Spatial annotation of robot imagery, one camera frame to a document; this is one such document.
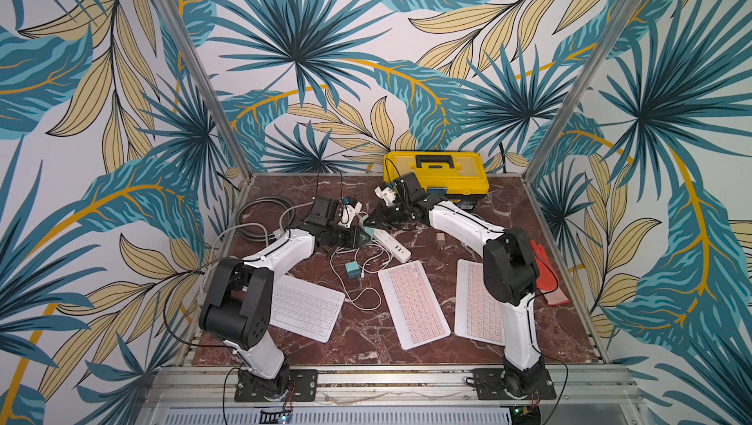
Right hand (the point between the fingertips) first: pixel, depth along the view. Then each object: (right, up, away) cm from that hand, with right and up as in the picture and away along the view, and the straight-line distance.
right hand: (364, 221), depth 90 cm
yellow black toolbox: (+33, +15, +10) cm, 38 cm away
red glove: (+57, -19, +1) cm, 60 cm away
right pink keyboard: (+34, -27, -4) cm, 43 cm away
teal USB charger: (+2, -3, -2) cm, 4 cm away
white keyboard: (-17, -25, -4) cm, 31 cm away
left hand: (+1, -6, -1) cm, 6 cm away
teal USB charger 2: (-4, -16, +2) cm, 16 cm away
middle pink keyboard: (+16, -27, -5) cm, 32 cm away
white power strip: (+10, -10, +7) cm, 16 cm away
